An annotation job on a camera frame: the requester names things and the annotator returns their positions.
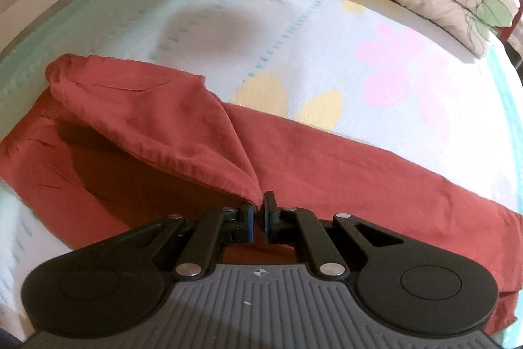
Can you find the red pants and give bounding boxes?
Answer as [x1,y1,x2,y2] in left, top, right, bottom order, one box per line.
[1,54,522,332]

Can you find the floral bed sheet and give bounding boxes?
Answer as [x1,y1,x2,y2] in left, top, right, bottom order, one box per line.
[1,0,522,348]

